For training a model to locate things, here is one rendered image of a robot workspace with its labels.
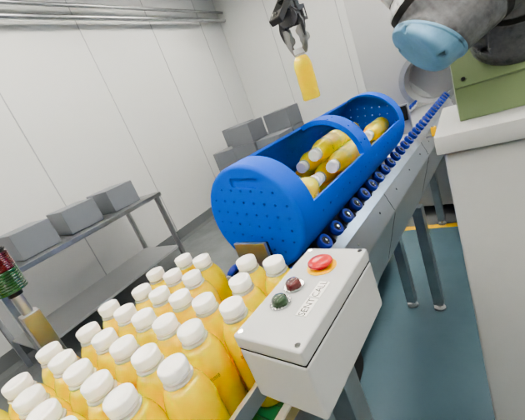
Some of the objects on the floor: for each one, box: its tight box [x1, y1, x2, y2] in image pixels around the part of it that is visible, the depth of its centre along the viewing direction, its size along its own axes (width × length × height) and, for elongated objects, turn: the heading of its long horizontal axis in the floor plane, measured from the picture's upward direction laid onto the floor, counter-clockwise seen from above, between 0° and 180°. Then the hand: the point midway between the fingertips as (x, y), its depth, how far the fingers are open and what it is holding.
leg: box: [413, 204, 447, 312], centre depth 167 cm, size 6×6×63 cm
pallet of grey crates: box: [213, 103, 304, 173], centre depth 481 cm, size 120×80×119 cm
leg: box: [430, 171, 447, 226], centre depth 245 cm, size 6×6×63 cm
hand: (298, 51), depth 117 cm, fingers closed on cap, 4 cm apart
